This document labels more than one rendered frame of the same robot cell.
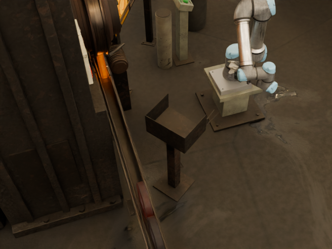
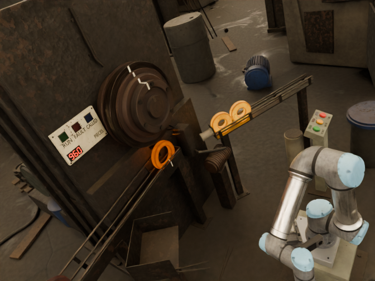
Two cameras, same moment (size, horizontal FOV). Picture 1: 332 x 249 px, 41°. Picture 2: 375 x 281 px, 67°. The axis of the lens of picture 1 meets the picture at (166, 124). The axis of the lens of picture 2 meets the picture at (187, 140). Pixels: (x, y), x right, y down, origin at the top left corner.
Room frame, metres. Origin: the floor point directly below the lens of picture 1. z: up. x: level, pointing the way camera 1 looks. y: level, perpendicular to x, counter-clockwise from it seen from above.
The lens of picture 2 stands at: (1.40, -1.00, 1.76)
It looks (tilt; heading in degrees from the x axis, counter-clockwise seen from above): 34 degrees down; 62
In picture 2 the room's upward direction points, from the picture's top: 21 degrees counter-clockwise
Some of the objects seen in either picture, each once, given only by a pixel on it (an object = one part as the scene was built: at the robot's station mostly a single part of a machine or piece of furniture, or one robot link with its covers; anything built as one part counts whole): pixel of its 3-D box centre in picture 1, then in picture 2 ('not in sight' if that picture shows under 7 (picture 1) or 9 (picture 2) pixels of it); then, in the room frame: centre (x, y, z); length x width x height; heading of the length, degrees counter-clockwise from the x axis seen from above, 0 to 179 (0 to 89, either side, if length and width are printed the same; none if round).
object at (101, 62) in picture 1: (101, 62); (163, 154); (1.92, 0.36, 0.75); 0.18 x 0.03 x 0.18; 15
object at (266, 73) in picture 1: (265, 72); (298, 261); (1.87, -0.60, 0.67); 0.11 x 0.08 x 0.11; 93
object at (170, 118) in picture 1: (176, 153); (174, 277); (1.53, -0.06, 0.36); 0.26 x 0.20 x 0.72; 51
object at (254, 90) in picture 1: (232, 80); (321, 242); (2.21, -0.48, 0.28); 0.32 x 0.32 x 0.04; 16
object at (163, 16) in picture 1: (164, 40); (296, 161); (2.70, -0.01, 0.26); 0.12 x 0.12 x 0.52
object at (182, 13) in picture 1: (182, 27); (321, 156); (2.78, -0.15, 0.31); 0.24 x 0.16 x 0.62; 16
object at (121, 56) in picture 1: (119, 78); (224, 177); (2.28, 0.33, 0.27); 0.22 x 0.13 x 0.53; 16
